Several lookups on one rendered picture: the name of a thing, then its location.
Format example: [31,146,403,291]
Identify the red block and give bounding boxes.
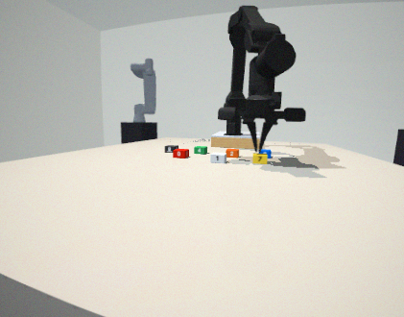
[173,149,189,159]

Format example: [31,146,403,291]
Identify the blue block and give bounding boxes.
[259,149,271,159]

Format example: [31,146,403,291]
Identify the green block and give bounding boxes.
[194,146,207,155]

